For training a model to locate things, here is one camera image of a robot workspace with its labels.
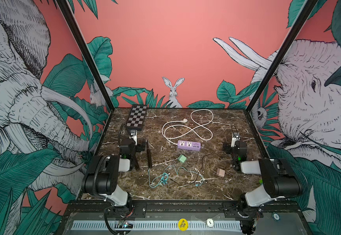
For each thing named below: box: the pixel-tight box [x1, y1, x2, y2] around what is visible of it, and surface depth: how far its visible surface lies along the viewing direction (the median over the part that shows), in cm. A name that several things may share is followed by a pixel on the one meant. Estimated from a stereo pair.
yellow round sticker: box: [177, 218, 189, 232], surface depth 71 cm
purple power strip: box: [177, 140, 202, 152], surface depth 98 cm
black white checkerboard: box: [126, 104, 147, 132], surface depth 113 cm
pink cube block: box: [216, 167, 226, 178], surface depth 87 cm
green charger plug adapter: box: [177, 154, 187, 164], surface depth 92 cm
